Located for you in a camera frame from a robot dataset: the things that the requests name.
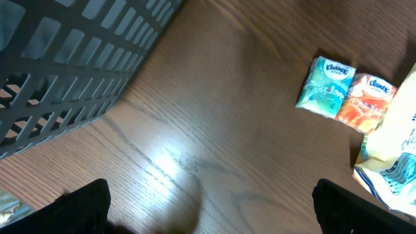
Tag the cream snack bag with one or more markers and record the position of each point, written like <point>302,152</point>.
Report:
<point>386,163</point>

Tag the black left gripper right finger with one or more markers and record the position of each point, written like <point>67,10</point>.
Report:
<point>341,211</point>

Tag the dark grey plastic basket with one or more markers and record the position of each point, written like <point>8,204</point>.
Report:
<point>66,63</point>

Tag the teal tissue box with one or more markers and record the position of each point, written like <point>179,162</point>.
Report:
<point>326,87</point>

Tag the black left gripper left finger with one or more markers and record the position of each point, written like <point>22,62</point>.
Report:
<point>84,210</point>

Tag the orange small packet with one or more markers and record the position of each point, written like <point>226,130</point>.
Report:
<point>367,101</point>

